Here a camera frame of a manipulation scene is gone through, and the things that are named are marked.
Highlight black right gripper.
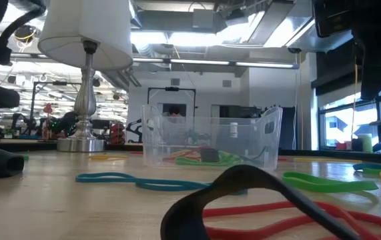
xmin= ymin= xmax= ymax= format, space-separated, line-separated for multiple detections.
xmin=352 ymin=0 xmax=381 ymax=100

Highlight teal rubber band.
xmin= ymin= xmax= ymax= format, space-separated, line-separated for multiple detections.
xmin=352 ymin=161 xmax=381 ymax=171
xmin=75 ymin=171 xmax=248 ymax=196
xmin=242 ymin=145 xmax=268 ymax=165

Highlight clear plastic bin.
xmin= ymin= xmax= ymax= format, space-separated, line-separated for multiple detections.
xmin=141 ymin=104 xmax=283 ymax=171

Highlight black ceiling dome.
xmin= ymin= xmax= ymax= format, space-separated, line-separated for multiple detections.
xmin=13 ymin=24 xmax=37 ymax=45

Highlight background robot green lights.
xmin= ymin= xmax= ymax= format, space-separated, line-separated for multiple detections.
xmin=47 ymin=111 xmax=77 ymax=140

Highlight pale green cup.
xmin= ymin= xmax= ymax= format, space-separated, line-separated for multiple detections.
xmin=358 ymin=133 xmax=373 ymax=153

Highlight white shade table lamp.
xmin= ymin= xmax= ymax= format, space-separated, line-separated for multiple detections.
xmin=37 ymin=0 xmax=135 ymax=153

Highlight red stacked objects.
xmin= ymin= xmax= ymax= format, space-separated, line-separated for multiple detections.
xmin=109 ymin=122 xmax=126 ymax=145

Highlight long ceiling light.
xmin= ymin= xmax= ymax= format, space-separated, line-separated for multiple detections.
xmin=133 ymin=57 xmax=300 ymax=70

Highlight person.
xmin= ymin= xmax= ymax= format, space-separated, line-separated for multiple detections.
xmin=166 ymin=105 xmax=182 ymax=118

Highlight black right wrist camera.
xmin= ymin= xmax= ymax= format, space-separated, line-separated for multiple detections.
xmin=312 ymin=0 xmax=356 ymax=38

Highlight black camera cable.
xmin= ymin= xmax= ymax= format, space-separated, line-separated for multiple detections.
xmin=0 ymin=0 xmax=47 ymax=44

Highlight black background rig frame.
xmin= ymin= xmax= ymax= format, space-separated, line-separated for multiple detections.
xmin=147 ymin=86 xmax=198 ymax=111

